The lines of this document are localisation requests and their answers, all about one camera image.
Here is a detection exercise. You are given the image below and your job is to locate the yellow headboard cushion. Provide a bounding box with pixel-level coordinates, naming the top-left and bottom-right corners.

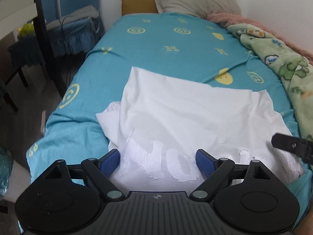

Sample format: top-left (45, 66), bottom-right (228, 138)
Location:
top-left (121, 0), bottom-right (158, 16)

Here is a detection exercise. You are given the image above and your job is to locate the pink fluffy blanket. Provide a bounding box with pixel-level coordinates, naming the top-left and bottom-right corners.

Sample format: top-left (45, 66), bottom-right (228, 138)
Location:
top-left (207, 13), bottom-right (313, 65)

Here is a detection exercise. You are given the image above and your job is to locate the white t-shirt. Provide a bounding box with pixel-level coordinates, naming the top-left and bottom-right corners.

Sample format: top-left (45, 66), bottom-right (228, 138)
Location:
top-left (96, 67), bottom-right (305, 193)

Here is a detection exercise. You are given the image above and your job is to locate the green cartoon fleece blanket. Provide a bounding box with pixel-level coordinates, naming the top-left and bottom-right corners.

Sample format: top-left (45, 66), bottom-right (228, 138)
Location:
top-left (227, 23), bottom-right (312, 141)

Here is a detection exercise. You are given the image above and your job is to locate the small plush toy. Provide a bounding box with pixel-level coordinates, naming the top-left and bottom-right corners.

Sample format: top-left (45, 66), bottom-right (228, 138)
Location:
top-left (17, 21), bottom-right (35, 39)

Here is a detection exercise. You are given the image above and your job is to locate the grey cloth on chair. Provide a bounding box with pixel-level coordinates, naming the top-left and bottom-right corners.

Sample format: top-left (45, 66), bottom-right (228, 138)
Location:
top-left (46, 5), bottom-right (99, 30)

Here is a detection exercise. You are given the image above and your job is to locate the white dark-top desk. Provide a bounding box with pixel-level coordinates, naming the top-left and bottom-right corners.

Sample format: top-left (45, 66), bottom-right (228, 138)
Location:
top-left (0, 0), bottom-right (68, 98)

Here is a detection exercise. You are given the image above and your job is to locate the blue folding chair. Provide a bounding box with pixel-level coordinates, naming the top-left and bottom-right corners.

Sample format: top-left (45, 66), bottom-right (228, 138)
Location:
top-left (41, 0), bottom-right (104, 57)

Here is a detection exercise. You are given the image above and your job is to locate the grey pillow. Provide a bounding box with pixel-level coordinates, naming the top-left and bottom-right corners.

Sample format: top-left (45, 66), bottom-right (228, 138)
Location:
top-left (154, 0), bottom-right (241, 19)

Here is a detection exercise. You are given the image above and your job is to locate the teal smiley bed sheet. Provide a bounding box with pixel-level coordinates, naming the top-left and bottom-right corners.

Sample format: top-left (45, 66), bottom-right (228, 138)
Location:
top-left (27, 13), bottom-right (312, 215)

